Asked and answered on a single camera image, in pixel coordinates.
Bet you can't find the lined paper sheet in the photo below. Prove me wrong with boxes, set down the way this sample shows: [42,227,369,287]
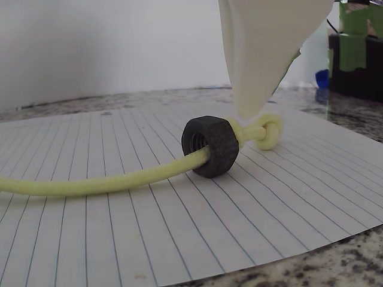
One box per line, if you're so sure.
[0,103,383,285]

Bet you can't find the black hex nut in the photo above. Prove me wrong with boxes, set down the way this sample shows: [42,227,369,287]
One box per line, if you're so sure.
[181,115,242,179]

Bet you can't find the pale yellow knotted rope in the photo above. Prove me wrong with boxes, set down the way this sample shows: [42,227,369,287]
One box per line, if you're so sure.
[0,112,284,198]

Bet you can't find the small blue object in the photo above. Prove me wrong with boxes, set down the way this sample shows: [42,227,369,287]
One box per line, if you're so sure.
[314,69,330,90]

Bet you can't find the black box with green tape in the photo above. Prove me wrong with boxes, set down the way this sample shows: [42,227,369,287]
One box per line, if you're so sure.
[327,0,383,104]

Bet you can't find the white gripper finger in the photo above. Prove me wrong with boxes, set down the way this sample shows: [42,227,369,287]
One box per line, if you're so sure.
[218,0,335,120]

